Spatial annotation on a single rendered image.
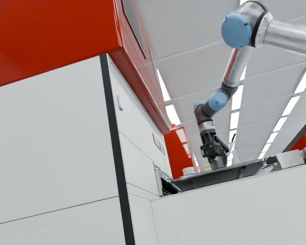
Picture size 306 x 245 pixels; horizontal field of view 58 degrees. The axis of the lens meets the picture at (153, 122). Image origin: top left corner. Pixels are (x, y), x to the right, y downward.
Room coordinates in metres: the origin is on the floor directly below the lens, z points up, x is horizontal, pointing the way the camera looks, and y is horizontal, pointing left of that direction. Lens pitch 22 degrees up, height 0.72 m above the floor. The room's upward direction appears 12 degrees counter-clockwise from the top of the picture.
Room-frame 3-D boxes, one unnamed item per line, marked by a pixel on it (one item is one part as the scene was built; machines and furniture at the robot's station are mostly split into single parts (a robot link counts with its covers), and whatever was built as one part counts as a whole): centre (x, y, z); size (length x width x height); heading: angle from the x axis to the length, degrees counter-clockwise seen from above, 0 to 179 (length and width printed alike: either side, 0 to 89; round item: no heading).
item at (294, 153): (1.03, -0.46, 0.89); 0.08 x 0.03 x 0.03; 81
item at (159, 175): (1.22, -0.01, 0.89); 0.44 x 0.02 x 0.10; 171
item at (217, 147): (1.23, -0.24, 1.05); 0.09 x 0.08 x 0.12; 143
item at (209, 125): (1.24, -0.25, 1.13); 0.08 x 0.08 x 0.05
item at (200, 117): (1.24, -0.25, 1.21); 0.09 x 0.08 x 0.11; 26
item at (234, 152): (1.43, -0.37, 1.03); 0.06 x 0.04 x 0.13; 81
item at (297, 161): (1.18, -0.48, 0.87); 0.36 x 0.08 x 0.03; 171
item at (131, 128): (1.05, 0.03, 1.02); 0.81 x 0.03 x 0.40; 171
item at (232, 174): (1.21, -0.22, 0.90); 0.34 x 0.34 x 0.01; 81
